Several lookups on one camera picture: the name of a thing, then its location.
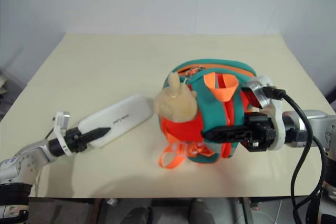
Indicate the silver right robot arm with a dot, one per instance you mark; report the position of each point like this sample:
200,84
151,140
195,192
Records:
319,127

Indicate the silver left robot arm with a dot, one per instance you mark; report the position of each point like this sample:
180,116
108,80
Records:
29,159

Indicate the orange and teal backpack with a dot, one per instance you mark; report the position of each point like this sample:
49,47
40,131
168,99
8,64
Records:
207,108

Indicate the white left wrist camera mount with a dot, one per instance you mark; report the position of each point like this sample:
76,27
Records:
61,122

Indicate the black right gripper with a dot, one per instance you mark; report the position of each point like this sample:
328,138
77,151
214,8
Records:
260,136

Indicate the metal table leg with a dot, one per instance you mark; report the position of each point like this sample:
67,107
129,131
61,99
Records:
247,211

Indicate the white rectangular box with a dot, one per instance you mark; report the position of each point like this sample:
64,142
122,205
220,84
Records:
118,121

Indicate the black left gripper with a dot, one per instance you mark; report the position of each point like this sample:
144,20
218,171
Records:
74,141

